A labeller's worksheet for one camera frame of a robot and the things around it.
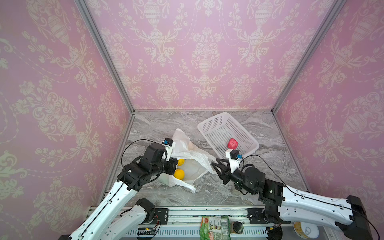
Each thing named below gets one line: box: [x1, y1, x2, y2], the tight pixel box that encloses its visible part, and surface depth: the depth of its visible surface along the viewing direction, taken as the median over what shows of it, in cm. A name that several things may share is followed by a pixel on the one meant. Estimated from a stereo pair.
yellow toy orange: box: [174, 168, 186, 180], surface depth 86 cm
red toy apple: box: [227, 138, 239, 150], surface depth 96 cm
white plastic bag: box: [158, 128, 217, 194], surface depth 78 cm
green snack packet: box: [200, 215, 231, 240], surface depth 71 cm
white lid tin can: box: [293, 221, 320, 240], surface depth 67 cm
